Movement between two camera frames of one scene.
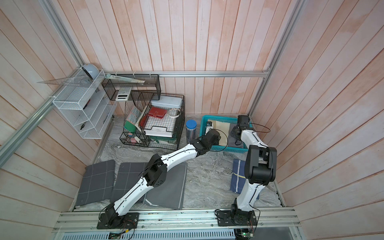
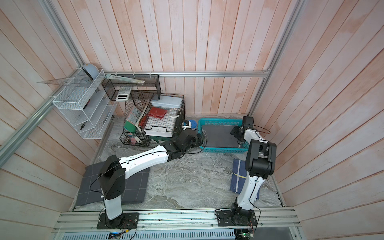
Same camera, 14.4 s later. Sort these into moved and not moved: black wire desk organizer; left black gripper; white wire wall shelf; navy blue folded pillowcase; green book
Moved: left black gripper
Not moved: navy blue folded pillowcase; white wire wall shelf; black wire desk organizer; green book
